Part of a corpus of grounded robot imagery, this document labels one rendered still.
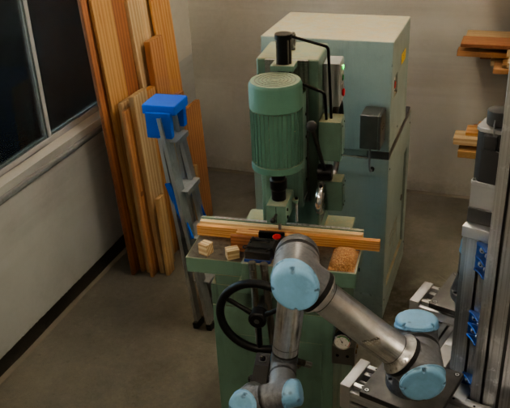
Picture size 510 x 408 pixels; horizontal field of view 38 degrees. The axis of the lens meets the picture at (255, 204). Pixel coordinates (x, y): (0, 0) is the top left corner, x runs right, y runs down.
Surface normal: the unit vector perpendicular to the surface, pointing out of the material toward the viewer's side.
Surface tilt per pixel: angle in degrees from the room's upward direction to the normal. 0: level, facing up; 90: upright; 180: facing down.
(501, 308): 90
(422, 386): 95
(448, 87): 90
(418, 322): 8
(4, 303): 90
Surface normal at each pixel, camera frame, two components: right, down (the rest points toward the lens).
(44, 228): 0.94, 0.12
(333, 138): -0.25, 0.46
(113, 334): -0.05, -0.89
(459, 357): -0.56, 0.41
